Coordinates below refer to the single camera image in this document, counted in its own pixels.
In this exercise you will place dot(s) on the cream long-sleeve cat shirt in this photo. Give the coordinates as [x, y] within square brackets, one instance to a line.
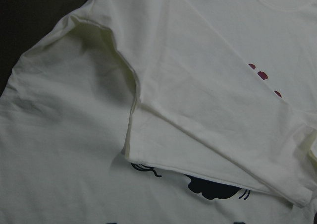
[165, 112]

